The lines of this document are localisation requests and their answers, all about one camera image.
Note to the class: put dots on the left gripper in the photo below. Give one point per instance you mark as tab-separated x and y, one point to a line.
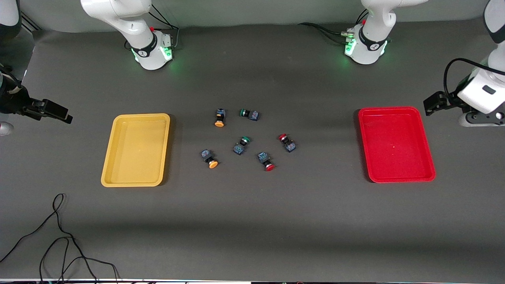
449	99

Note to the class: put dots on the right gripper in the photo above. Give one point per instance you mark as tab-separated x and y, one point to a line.
12	101

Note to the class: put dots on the red push button switch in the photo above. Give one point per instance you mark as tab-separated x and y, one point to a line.
269	167
290	146

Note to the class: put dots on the orange push button switch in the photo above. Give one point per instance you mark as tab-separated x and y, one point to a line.
213	164
219	123

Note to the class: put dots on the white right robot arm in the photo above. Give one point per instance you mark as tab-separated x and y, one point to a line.
134	23

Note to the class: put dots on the red plastic tray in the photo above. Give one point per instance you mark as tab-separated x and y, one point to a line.
394	146

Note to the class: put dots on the yellow plastic tray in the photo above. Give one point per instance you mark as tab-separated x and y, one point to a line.
136	150

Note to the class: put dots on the dark grey table mat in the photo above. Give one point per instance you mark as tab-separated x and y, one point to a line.
252	221

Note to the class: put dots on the aluminium frame rail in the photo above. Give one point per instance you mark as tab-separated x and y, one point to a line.
29	23

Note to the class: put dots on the green push button switch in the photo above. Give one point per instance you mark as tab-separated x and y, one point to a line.
252	115
238	149

